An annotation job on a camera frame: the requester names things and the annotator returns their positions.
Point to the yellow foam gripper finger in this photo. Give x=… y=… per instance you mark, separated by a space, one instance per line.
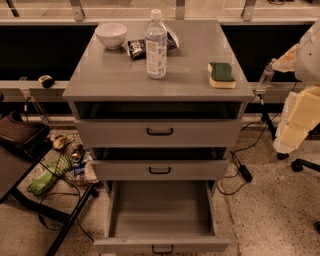
x=300 y=115
x=286 y=63

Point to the green yellow sponge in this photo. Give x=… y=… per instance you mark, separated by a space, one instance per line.
x=220 y=75

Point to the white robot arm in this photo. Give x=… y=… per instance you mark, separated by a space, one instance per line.
x=307 y=63

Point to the grey drawer cabinet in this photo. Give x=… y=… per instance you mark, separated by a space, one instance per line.
x=106 y=75

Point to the grey bottom drawer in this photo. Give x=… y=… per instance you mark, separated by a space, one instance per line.
x=160 y=217

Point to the grey drawer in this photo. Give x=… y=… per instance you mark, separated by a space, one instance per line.
x=158 y=124
x=160 y=217
x=160 y=164

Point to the grey top drawer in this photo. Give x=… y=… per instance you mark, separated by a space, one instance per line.
x=158 y=124

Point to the grey middle drawer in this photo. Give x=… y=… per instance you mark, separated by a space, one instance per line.
x=160 y=164

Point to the small bottle on ledge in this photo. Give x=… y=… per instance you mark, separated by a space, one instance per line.
x=266 y=77

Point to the black stand leg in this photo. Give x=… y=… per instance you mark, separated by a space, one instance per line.
x=272 y=129

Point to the black chair base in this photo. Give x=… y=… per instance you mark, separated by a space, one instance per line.
x=298 y=165

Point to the clear plastic water bottle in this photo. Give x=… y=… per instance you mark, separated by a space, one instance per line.
x=156 y=46

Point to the black snack bag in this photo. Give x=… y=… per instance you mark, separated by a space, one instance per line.
x=137 y=48

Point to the white ceramic bowl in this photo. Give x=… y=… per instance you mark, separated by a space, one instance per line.
x=111 y=35

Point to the black round object on ledge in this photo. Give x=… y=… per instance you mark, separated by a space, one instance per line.
x=46 y=81

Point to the brown snack packet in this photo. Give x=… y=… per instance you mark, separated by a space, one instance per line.
x=60 y=141

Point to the green chip bag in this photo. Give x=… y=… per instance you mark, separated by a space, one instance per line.
x=50 y=174

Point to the black folding table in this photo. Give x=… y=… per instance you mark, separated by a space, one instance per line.
x=22 y=146

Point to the black power adapter with cable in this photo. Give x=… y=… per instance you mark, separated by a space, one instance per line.
x=241 y=169

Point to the wire mesh basket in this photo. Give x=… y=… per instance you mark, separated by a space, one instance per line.
x=82 y=172

